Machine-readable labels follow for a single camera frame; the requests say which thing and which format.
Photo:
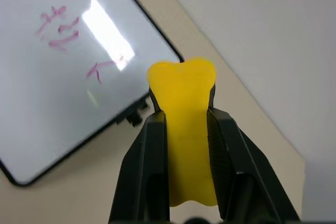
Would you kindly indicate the black-framed whiteboard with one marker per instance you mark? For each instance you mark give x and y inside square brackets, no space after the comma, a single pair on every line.
[52,98]

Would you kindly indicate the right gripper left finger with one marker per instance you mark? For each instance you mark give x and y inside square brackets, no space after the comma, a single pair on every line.
[141,171]

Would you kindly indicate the yellow whiteboard eraser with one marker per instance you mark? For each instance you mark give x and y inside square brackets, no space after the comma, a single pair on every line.
[185,129]

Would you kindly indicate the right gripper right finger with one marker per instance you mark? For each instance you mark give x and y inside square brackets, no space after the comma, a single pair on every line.
[236,171]

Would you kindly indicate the black whiteboard edge clip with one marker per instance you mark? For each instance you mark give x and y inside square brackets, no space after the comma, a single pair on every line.
[136,117]

